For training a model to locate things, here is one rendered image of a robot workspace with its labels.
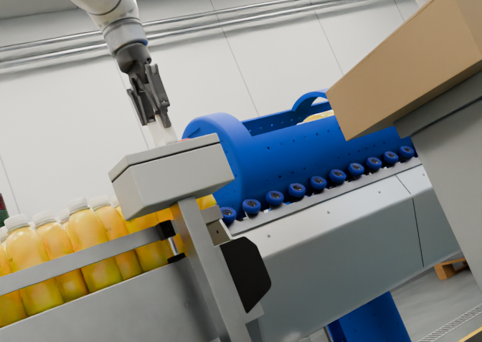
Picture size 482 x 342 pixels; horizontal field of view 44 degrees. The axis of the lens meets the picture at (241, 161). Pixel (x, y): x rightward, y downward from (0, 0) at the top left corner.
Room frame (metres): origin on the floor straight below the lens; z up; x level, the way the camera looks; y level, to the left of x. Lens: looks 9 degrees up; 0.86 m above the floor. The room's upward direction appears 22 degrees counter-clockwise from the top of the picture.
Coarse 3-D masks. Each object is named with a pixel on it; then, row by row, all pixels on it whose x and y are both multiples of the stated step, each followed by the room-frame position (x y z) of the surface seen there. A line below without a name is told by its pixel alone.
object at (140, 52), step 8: (128, 48) 1.23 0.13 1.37; (136, 48) 1.23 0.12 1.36; (144, 48) 1.25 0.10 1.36; (120, 56) 1.24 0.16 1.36; (128, 56) 1.23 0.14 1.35; (136, 56) 1.23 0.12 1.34; (144, 56) 1.24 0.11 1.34; (120, 64) 1.24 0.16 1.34; (128, 64) 1.24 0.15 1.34; (136, 64) 1.24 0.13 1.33; (144, 64) 1.24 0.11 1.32; (128, 72) 1.28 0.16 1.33; (144, 72) 1.23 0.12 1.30; (144, 80) 1.24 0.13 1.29
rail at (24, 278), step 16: (208, 208) 1.24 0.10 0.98; (112, 240) 1.11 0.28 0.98; (128, 240) 1.13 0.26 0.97; (144, 240) 1.15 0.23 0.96; (64, 256) 1.05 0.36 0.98; (80, 256) 1.07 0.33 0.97; (96, 256) 1.09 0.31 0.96; (112, 256) 1.10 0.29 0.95; (16, 272) 1.01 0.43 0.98; (32, 272) 1.02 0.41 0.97; (48, 272) 1.03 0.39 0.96; (64, 272) 1.05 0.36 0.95; (0, 288) 0.99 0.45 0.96; (16, 288) 1.00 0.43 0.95
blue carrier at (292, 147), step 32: (320, 96) 1.68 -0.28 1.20; (192, 128) 1.50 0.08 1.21; (224, 128) 1.41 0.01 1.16; (256, 128) 1.74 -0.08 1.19; (288, 128) 1.50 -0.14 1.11; (320, 128) 1.56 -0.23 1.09; (256, 160) 1.42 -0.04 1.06; (288, 160) 1.49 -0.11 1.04; (320, 160) 1.56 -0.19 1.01; (352, 160) 1.65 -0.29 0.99; (224, 192) 1.48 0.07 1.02; (256, 192) 1.45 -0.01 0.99
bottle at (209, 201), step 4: (204, 196) 1.25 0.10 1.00; (208, 196) 1.25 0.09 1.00; (212, 196) 1.27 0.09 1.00; (200, 200) 1.24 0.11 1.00; (204, 200) 1.25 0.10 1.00; (208, 200) 1.25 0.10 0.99; (212, 200) 1.26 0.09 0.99; (200, 204) 1.24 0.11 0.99; (204, 204) 1.24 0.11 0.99; (208, 204) 1.25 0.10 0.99; (212, 204) 1.25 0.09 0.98; (216, 204) 1.27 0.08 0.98; (200, 208) 1.24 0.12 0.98; (204, 208) 1.24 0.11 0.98
